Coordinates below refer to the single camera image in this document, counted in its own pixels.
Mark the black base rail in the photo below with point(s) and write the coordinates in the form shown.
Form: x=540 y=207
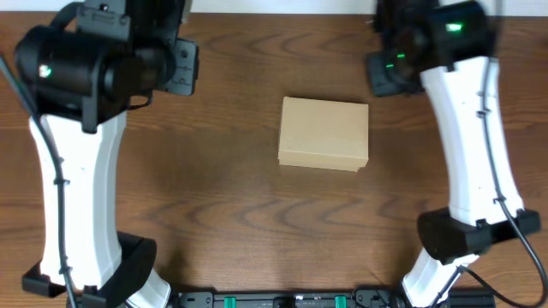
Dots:
x=368 y=297

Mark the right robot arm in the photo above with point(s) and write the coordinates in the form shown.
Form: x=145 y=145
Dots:
x=448 y=52

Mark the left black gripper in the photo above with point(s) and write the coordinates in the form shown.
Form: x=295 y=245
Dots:
x=188 y=66

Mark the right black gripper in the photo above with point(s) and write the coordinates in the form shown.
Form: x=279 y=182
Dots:
x=382 y=83

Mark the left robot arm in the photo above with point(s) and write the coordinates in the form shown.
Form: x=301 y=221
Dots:
x=77 y=77

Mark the cardboard box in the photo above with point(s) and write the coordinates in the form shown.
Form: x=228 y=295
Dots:
x=324 y=134

